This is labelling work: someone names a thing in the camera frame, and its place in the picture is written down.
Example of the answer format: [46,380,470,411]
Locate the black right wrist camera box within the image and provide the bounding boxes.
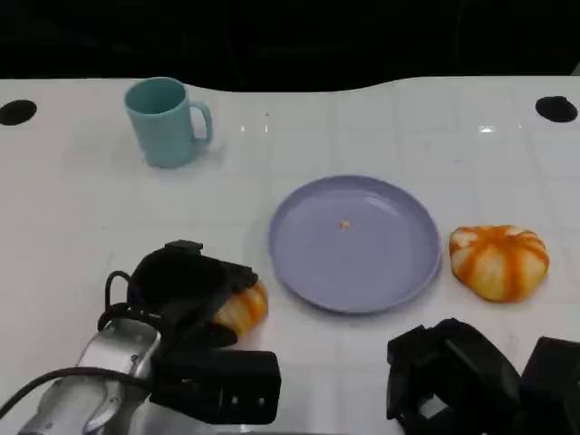
[519,335,580,435]

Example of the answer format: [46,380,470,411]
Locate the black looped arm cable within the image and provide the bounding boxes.
[97,270,137,330]

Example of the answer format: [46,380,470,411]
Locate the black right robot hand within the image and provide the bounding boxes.
[386,316,523,435]

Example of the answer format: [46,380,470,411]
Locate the black table cable hole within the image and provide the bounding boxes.
[0,99,38,127]
[534,95,579,123]

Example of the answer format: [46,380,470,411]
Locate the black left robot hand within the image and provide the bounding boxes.
[128,239,260,353]

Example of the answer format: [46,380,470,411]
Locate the lilac plate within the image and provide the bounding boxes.
[267,174,443,316]

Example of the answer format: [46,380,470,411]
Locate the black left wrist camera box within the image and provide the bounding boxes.
[149,347,282,426]

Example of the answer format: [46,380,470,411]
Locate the pale green mug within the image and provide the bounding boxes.
[123,76,214,169]

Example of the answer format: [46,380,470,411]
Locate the orange white toy bread roll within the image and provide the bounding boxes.
[210,279,269,337]
[448,224,550,304]

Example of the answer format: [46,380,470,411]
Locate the long black arm cable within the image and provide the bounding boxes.
[0,366,153,411]

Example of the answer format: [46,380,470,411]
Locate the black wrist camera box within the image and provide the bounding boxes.
[519,335,580,435]
[149,347,282,426]

